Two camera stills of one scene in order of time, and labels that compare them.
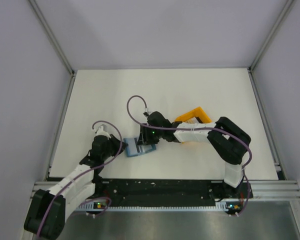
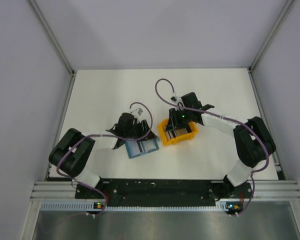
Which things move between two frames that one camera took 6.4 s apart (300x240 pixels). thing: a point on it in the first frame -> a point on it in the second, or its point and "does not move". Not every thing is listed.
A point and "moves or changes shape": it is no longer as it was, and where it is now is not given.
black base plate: x=148 y=191 does not move
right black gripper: x=145 y=138 -> x=173 y=115
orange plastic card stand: x=197 y=113 moves or changes shape
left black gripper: x=116 y=142 -> x=146 y=128
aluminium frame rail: x=258 y=190 does not move
